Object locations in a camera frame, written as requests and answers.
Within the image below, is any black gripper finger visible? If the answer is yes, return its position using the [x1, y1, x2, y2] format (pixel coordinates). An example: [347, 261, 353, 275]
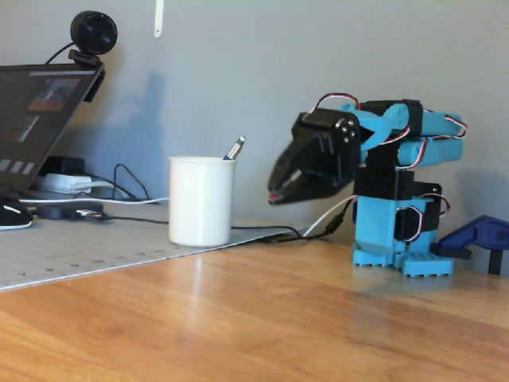
[266, 114, 361, 197]
[269, 169, 356, 206]

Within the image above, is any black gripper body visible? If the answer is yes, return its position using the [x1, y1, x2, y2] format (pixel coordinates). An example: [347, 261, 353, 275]
[292, 107, 363, 183]

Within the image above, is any blue and black pen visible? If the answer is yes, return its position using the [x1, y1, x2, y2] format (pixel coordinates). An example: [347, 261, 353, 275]
[222, 135, 247, 162]

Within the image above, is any white ceramic mug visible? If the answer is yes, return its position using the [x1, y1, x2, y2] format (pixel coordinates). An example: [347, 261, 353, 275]
[168, 155, 238, 248]

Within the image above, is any dark blue table clamp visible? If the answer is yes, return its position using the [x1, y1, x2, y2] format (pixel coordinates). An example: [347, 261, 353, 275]
[429, 215, 509, 275]

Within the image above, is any white hanging blind wand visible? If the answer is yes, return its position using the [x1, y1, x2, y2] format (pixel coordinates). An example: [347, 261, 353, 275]
[153, 0, 165, 39]

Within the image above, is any black round webcam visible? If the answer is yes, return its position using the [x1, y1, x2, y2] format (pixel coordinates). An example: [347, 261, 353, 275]
[44, 10, 119, 103]

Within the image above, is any black power brick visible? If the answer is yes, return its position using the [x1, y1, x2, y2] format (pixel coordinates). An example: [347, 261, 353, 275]
[43, 156, 86, 176]

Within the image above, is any grey cutting mat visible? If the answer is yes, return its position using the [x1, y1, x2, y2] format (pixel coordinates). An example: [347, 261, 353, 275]
[0, 197, 315, 294]

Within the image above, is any white power adapter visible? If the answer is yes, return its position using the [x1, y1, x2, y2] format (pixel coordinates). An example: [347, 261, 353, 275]
[37, 173, 93, 195]

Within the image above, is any dark grey usb hub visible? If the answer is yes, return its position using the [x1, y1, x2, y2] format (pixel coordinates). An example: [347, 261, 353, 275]
[35, 201, 105, 221]

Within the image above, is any laptop screen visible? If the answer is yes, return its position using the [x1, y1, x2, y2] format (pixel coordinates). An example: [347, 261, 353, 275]
[0, 64, 105, 200]

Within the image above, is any black computer mouse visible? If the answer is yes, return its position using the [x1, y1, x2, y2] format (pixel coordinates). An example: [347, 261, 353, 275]
[0, 194, 35, 232]

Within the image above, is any white usb cable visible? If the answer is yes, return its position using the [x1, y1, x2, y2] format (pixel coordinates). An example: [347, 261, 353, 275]
[304, 194, 357, 238]

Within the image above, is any black cable with ferrite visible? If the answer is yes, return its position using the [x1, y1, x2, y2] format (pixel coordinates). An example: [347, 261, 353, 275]
[231, 198, 356, 243]

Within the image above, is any black hub cable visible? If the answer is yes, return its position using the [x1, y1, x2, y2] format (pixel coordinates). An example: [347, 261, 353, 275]
[101, 214, 170, 225]

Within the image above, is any thin black looped cable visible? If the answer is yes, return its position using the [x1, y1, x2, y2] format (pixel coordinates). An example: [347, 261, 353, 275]
[83, 163, 161, 205]

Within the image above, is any white adapter cable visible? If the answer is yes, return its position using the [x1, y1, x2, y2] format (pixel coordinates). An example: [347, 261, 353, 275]
[19, 181, 170, 205]

